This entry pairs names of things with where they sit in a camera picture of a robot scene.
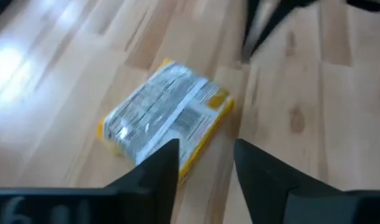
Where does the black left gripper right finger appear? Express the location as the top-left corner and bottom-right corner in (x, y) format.
(234, 139), (380, 224)

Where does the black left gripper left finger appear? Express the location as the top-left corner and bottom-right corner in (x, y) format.
(0, 139), (181, 224)

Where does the yellow Maruchan noodle pack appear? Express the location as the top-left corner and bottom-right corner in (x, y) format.
(97, 58), (236, 185)

